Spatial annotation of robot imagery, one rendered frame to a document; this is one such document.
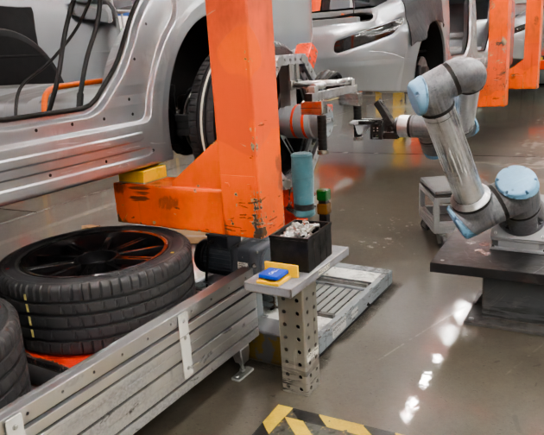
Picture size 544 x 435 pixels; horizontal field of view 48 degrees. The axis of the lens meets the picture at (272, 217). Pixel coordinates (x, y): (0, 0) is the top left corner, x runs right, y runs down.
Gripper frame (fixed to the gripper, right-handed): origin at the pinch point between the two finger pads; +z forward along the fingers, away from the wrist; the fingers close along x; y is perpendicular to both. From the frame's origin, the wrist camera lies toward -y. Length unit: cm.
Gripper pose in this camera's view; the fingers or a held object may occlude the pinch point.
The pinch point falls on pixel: (353, 120)
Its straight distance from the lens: 263.4
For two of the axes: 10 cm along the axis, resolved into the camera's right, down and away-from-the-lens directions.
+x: 5.1, -2.6, 8.2
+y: 0.6, 9.6, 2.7
